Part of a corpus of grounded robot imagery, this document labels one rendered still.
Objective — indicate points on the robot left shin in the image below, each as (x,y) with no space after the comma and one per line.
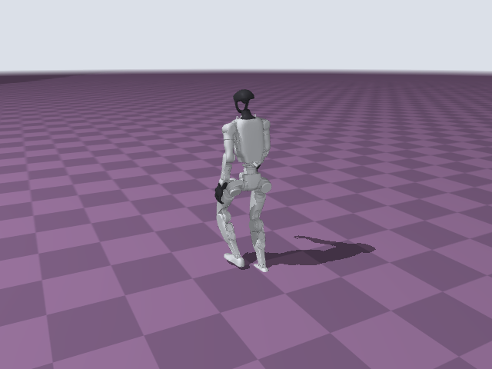
(227,231)

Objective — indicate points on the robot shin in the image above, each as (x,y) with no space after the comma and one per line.
(227,231)
(258,241)

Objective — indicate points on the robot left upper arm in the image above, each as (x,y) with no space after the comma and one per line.
(228,131)

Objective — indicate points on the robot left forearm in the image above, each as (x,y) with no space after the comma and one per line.
(226,171)

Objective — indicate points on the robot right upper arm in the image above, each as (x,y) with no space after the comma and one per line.
(266,125)

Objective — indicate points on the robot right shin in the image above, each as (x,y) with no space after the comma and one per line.
(258,241)

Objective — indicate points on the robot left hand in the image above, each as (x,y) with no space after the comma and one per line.
(219,191)

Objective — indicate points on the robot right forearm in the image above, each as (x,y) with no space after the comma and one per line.
(256,163)

